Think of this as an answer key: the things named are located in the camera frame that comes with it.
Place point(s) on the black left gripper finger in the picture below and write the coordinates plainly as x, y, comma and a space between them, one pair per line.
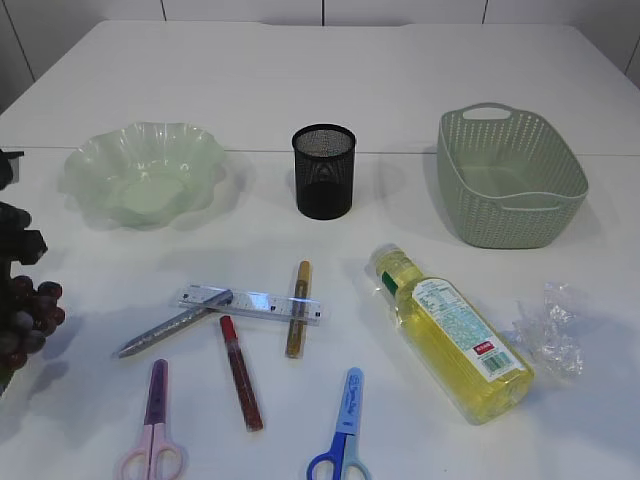
18, 242
9, 167

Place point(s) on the dark purple grape bunch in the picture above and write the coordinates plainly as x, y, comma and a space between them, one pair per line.
29, 316

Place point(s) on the yellow tea plastic bottle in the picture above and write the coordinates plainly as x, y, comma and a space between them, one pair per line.
478, 369

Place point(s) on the clear plastic sheet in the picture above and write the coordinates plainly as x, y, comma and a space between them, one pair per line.
547, 334

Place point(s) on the green wavy glass plate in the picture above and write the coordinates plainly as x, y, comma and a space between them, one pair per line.
144, 175

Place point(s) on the silver glitter pen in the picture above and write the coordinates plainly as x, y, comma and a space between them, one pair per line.
173, 325

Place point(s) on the red glitter pen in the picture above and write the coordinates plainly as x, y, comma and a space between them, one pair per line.
246, 396

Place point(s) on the clear plastic ruler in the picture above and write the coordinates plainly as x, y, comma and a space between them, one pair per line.
252, 304

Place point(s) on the gold glitter pen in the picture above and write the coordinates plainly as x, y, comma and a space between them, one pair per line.
296, 331

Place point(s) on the black mesh pen holder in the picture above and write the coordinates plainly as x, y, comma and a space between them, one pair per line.
324, 159

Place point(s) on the green plastic woven basket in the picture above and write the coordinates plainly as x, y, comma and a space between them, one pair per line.
508, 179

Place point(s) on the pink purple capped scissors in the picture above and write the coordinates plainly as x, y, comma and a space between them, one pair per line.
159, 457

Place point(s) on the blue capped scissors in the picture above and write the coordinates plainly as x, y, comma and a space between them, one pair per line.
343, 452

